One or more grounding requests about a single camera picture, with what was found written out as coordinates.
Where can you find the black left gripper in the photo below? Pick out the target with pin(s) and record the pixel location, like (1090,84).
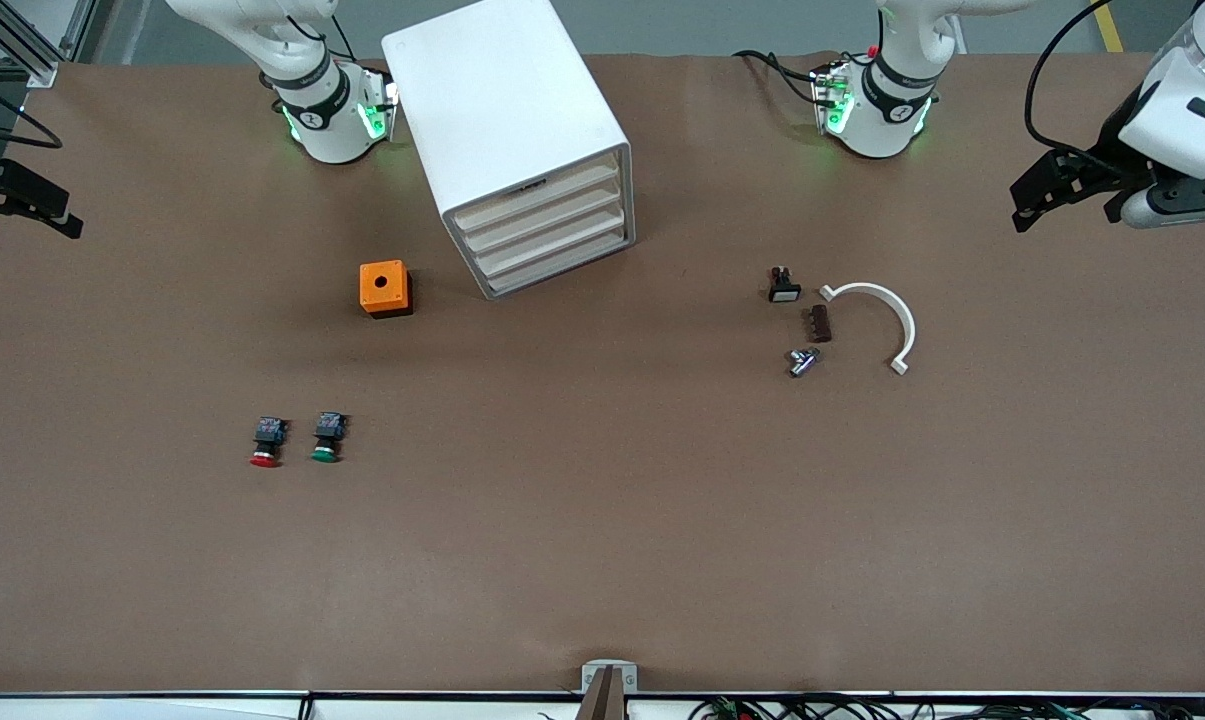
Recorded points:
(1102,163)

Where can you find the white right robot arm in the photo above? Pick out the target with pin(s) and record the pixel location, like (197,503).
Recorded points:
(332,130)

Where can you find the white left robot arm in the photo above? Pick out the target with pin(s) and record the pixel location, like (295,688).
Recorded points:
(877,130)

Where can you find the black rectangular push button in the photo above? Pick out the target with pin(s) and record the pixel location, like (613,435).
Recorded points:
(784,288)

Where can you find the red mushroom push button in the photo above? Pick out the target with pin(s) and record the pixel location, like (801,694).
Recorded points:
(268,440)

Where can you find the green mushroom push button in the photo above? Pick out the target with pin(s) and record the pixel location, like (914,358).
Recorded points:
(328,436)

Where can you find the brown terminal block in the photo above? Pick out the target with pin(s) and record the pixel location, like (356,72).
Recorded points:
(821,324)

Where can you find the orange box with hole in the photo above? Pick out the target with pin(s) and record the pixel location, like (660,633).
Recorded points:
(392,290)

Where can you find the aluminium frame profile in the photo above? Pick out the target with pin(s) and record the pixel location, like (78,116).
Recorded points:
(22,45)

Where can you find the white curved plastic bracket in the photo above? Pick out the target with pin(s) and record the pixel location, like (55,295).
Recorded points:
(907,325)

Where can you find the silver metal switch part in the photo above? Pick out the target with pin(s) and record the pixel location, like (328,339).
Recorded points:
(802,362)

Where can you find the white table edge rail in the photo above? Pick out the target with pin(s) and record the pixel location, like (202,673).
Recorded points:
(162,707)

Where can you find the grey metal bracket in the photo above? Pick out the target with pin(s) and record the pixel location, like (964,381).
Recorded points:
(594,670)

